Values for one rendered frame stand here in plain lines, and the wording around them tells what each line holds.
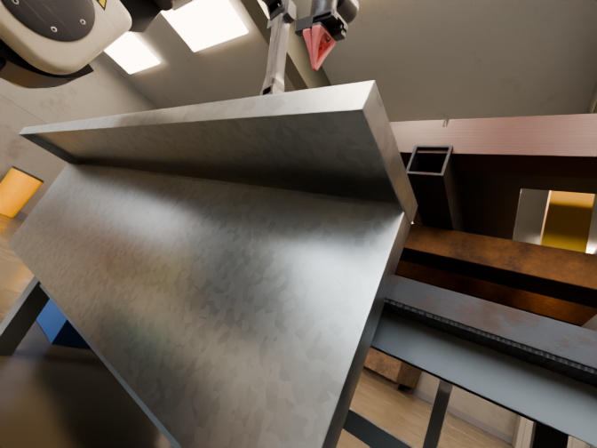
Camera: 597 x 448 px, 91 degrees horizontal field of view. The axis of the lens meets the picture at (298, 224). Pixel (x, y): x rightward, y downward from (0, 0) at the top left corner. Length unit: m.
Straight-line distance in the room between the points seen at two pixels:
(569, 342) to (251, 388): 0.31
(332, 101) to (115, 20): 0.42
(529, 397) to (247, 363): 0.30
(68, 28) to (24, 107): 6.78
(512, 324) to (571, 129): 0.24
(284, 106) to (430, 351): 0.33
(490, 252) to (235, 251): 0.40
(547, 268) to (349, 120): 0.37
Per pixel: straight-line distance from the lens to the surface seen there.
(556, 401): 0.42
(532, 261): 0.55
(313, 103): 0.28
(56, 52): 0.56
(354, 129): 0.31
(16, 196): 6.73
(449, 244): 0.55
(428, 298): 0.36
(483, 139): 0.47
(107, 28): 0.60
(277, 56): 1.16
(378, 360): 6.75
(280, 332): 0.38
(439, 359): 0.42
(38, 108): 7.38
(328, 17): 0.74
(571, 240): 0.58
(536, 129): 0.47
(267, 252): 0.42
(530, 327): 0.35
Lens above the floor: 0.49
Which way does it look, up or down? 16 degrees up
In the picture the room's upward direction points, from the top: 25 degrees clockwise
